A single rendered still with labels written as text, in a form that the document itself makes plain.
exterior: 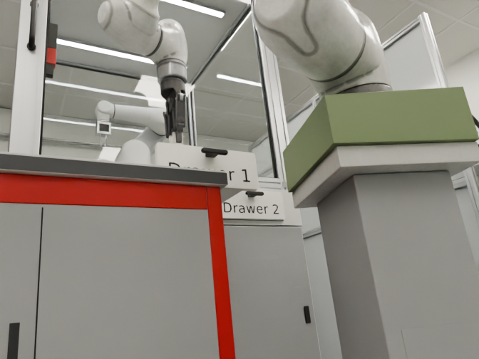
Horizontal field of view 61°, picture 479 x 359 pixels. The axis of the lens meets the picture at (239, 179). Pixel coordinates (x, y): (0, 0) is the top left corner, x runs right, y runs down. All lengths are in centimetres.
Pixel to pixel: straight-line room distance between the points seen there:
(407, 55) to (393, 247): 209
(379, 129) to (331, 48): 17
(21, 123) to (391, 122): 103
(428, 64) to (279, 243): 153
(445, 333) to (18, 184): 71
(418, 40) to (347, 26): 195
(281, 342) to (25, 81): 118
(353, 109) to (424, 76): 189
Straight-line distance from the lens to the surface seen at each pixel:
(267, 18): 74
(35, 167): 67
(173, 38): 128
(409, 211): 79
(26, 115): 138
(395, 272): 75
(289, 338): 151
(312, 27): 74
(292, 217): 159
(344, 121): 74
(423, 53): 269
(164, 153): 103
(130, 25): 119
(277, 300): 149
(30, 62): 147
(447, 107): 86
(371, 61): 90
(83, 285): 65
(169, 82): 123
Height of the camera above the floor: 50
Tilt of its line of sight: 18 degrees up
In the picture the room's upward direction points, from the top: 6 degrees counter-clockwise
